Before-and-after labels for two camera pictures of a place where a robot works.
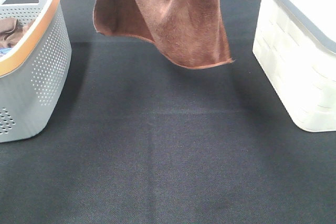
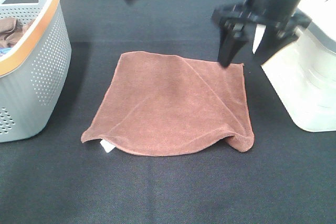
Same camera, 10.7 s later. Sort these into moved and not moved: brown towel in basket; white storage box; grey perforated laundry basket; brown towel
Moved: brown towel
Not moved: grey perforated laundry basket; white storage box; brown towel in basket
